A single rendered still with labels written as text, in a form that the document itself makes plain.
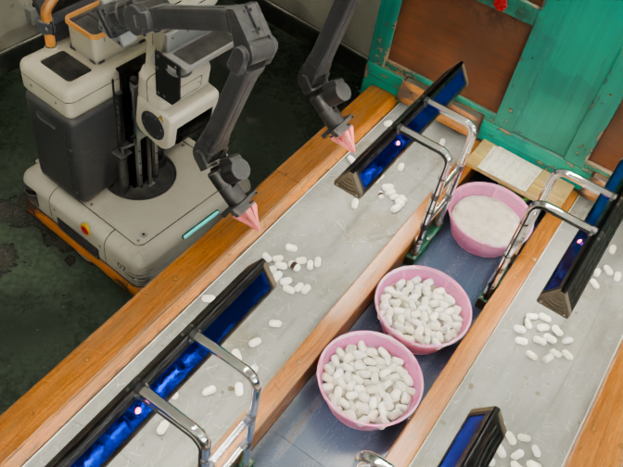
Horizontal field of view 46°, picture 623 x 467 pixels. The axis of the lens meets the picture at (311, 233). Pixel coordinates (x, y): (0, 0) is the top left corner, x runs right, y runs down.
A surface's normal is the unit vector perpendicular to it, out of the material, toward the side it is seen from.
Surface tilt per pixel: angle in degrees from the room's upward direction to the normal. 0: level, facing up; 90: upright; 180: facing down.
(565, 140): 90
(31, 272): 0
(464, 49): 90
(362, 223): 0
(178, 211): 0
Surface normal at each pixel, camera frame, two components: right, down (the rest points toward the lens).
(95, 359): 0.13, -0.65
